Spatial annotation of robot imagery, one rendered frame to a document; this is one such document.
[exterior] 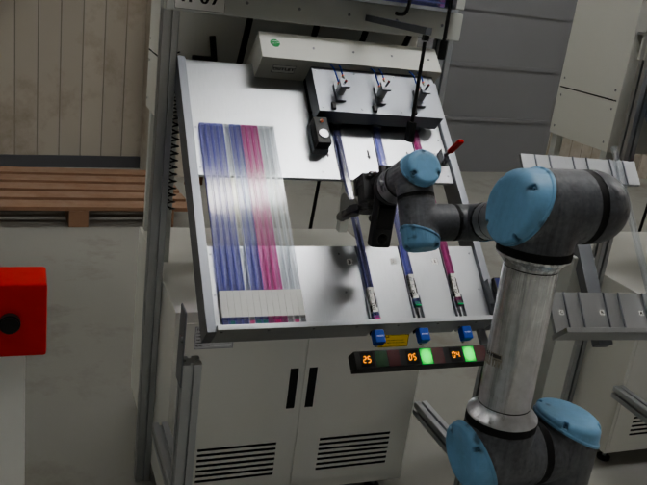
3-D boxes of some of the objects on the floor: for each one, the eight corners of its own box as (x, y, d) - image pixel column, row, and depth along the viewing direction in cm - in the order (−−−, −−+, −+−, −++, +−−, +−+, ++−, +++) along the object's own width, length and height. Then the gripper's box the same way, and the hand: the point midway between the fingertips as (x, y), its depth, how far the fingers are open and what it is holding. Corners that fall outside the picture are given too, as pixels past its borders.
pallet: (161, 185, 525) (162, 168, 521) (196, 227, 451) (198, 208, 447) (-50, 183, 470) (-50, 165, 467) (-48, 230, 396) (-49, 209, 393)
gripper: (418, 165, 170) (376, 192, 189) (359, 163, 165) (323, 191, 184) (422, 204, 168) (380, 227, 187) (363, 202, 163) (326, 227, 182)
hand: (355, 219), depth 184 cm, fingers open, 7 cm apart
